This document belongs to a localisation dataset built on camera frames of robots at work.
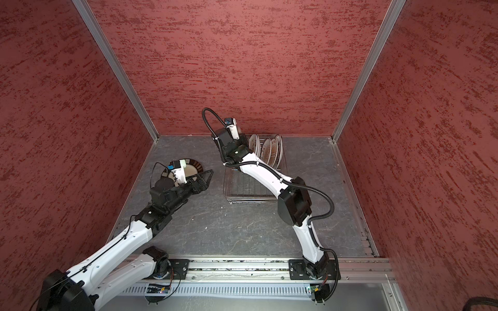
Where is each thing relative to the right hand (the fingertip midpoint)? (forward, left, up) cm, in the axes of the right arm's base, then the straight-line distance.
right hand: (240, 137), depth 86 cm
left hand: (-18, +13, -4) cm, 23 cm away
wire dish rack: (-12, +1, -25) cm, 28 cm away
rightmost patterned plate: (+6, -19, -7) cm, 22 cm away
